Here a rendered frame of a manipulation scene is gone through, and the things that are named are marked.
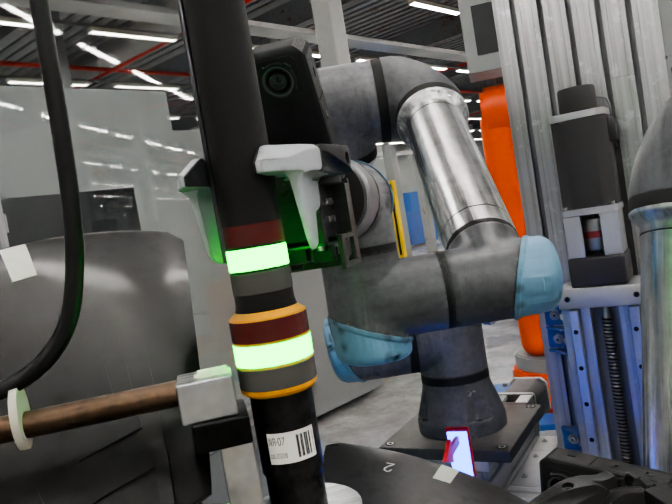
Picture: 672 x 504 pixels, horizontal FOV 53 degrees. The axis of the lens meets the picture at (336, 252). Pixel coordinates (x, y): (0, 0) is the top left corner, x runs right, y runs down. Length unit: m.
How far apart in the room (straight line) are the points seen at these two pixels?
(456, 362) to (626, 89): 0.52
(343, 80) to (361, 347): 0.42
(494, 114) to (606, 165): 3.27
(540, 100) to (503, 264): 0.64
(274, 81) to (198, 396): 0.22
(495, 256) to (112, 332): 0.35
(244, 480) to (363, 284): 0.28
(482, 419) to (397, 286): 0.58
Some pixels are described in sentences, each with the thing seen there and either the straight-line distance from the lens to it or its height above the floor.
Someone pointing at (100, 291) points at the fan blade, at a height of 1.41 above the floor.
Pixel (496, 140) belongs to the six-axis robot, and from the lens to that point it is 4.42.
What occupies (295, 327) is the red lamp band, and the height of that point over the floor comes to 1.37.
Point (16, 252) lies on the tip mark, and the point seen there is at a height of 1.44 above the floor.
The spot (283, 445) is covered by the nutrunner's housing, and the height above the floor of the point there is 1.31.
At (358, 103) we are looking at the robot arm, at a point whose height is 1.57.
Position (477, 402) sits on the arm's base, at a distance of 1.16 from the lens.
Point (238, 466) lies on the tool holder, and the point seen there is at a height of 1.31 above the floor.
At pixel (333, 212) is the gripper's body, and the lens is 0.47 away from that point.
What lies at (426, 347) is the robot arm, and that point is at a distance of 1.12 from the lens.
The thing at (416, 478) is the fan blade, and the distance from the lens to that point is 0.62.
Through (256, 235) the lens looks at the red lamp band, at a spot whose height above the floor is 1.43.
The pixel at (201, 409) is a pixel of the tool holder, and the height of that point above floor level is 1.34.
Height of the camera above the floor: 1.43
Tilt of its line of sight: 3 degrees down
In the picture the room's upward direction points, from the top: 9 degrees counter-clockwise
